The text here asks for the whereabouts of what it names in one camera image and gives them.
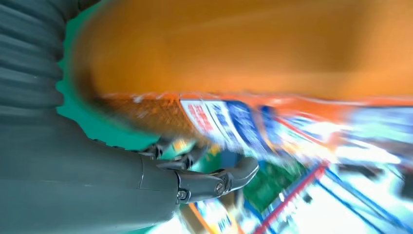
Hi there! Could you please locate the green table mat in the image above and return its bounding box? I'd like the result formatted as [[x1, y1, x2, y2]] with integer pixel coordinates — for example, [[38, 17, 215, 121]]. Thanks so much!
[[55, 0, 207, 175]]

